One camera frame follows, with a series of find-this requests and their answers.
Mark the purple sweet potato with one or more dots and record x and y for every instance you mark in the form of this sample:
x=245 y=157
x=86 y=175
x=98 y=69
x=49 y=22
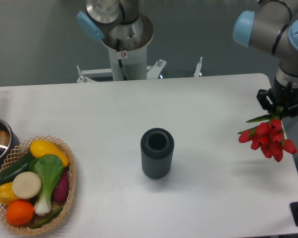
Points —
x=61 y=191

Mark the woven wicker basket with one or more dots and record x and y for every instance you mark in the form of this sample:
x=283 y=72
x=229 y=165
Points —
x=16 y=153

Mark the orange fruit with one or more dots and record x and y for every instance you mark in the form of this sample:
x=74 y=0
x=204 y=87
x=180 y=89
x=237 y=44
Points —
x=19 y=212

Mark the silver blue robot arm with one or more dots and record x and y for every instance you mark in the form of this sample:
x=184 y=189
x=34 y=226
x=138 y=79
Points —
x=273 y=30

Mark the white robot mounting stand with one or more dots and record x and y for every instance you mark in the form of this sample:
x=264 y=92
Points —
x=125 y=65

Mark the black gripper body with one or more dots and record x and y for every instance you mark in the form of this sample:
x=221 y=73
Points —
x=283 y=96

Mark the red tulip bouquet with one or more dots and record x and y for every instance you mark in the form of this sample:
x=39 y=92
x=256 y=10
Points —
x=268 y=136

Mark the dark grey ribbed vase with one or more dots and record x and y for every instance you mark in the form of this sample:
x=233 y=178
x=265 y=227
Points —
x=157 y=146

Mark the green chili pepper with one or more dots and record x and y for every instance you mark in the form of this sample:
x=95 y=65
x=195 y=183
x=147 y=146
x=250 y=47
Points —
x=47 y=219

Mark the beige round biscuit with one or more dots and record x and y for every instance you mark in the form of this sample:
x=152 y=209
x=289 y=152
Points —
x=26 y=185

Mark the dark green cucumber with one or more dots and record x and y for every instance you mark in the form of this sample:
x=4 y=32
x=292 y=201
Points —
x=20 y=166

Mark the green bok choy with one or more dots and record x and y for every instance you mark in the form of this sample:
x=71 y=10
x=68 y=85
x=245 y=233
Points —
x=49 y=169

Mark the yellow squash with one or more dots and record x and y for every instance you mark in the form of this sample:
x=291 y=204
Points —
x=40 y=148

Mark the yellow bell pepper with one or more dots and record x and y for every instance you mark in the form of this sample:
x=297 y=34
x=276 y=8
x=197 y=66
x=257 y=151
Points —
x=7 y=196

